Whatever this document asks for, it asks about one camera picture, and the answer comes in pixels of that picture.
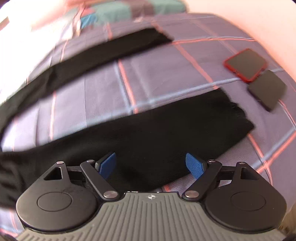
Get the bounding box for black knit pants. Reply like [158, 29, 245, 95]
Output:
[1, 28, 254, 207]

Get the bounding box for black smartphone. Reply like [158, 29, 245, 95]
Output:
[247, 70, 287, 112]

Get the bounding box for red case smartphone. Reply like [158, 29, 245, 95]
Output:
[223, 48, 268, 83]

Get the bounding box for purple plaid bed sheet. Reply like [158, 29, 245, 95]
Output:
[1, 14, 295, 240]

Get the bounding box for teal patchwork pillow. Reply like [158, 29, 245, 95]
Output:
[80, 0, 186, 29]

